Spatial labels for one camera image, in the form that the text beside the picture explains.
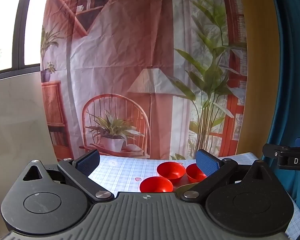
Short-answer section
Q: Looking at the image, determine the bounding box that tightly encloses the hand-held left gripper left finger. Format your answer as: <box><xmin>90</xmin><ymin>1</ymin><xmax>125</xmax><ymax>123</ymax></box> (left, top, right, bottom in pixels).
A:
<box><xmin>22</xmin><ymin>149</ymin><xmax>115</xmax><ymax>202</ymax></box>

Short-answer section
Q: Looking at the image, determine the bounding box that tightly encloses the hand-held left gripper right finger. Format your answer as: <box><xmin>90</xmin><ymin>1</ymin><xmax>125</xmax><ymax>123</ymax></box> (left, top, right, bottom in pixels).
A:
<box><xmin>181</xmin><ymin>149</ymin><xmax>276</xmax><ymax>203</ymax></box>

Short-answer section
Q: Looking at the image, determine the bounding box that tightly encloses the red plastic bowl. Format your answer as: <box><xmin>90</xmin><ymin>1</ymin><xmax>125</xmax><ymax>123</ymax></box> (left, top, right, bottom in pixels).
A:
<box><xmin>139</xmin><ymin>176</ymin><xmax>174</xmax><ymax>193</ymax></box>
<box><xmin>157</xmin><ymin>162</ymin><xmax>186</xmax><ymax>184</ymax></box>
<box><xmin>186</xmin><ymin>164</ymin><xmax>208</xmax><ymax>183</ymax></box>

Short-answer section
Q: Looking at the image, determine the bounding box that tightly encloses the olive green plate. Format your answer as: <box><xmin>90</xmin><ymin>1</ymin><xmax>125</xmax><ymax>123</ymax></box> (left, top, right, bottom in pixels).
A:
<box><xmin>174</xmin><ymin>183</ymin><xmax>198</xmax><ymax>194</ymax></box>

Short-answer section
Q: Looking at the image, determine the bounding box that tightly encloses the blue checked tablecloth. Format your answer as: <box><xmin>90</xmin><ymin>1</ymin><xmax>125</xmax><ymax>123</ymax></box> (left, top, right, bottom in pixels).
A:
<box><xmin>87</xmin><ymin>152</ymin><xmax>300</xmax><ymax>240</ymax></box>

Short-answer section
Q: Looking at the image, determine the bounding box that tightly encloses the teal blue curtain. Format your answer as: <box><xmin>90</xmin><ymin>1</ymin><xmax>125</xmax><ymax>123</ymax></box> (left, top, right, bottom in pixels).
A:
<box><xmin>261</xmin><ymin>0</ymin><xmax>300</xmax><ymax>208</ymax></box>

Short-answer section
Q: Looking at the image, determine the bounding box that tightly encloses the printed room scene backdrop cloth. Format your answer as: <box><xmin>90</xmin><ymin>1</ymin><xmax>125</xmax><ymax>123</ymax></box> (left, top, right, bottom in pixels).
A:
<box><xmin>40</xmin><ymin>0</ymin><xmax>248</xmax><ymax>162</ymax></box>

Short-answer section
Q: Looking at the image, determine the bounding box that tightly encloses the dark window frame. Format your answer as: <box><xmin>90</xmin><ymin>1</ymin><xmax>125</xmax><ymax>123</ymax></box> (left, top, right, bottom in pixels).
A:
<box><xmin>0</xmin><ymin>0</ymin><xmax>45</xmax><ymax>82</ymax></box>

